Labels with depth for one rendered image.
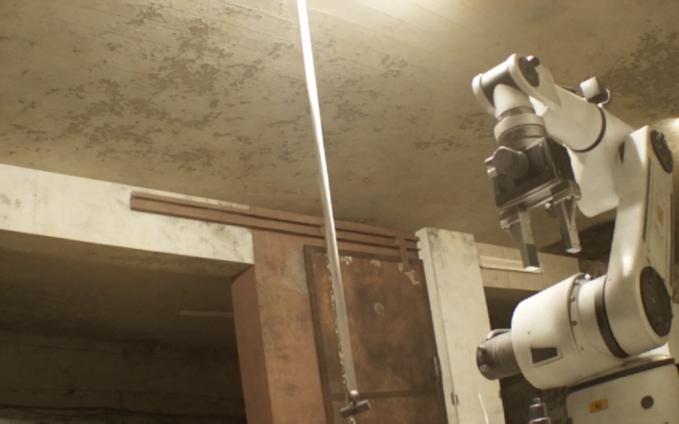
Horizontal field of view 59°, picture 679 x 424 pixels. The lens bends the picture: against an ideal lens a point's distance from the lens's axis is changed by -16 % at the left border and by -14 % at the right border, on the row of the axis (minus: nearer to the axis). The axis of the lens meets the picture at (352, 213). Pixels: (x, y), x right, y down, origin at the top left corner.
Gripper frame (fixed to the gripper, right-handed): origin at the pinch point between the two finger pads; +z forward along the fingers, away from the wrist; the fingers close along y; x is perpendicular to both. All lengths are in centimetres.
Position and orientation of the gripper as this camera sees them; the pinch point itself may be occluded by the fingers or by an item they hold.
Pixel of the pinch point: (549, 248)
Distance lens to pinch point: 191.6
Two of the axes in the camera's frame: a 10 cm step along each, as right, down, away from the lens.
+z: 1.4, 9.2, -3.7
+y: -6.6, 3.6, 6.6
